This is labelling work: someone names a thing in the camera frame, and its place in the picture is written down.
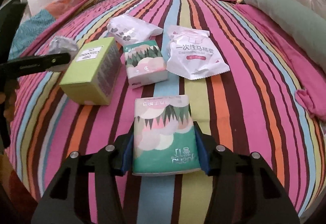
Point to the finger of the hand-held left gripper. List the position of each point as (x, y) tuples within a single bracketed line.
[(38, 63), (12, 20)]

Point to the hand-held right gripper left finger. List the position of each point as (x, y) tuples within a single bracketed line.
[(127, 157)]

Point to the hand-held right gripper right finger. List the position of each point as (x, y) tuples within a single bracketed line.
[(202, 152)]

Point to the grey paper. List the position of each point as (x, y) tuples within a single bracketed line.
[(62, 44)]

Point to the green tissue pack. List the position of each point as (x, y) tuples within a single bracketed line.
[(165, 134), (145, 66)]

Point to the green cardboard box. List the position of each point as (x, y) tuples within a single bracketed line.
[(89, 73)]

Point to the white plastic packet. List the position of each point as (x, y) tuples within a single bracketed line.
[(196, 53)]

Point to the white plastic wrapper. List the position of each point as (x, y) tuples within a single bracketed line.
[(132, 27)]

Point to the striped bed sheet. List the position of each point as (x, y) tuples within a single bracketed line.
[(229, 111)]

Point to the green plush pillow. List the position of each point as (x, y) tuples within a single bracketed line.
[(287, 15)]

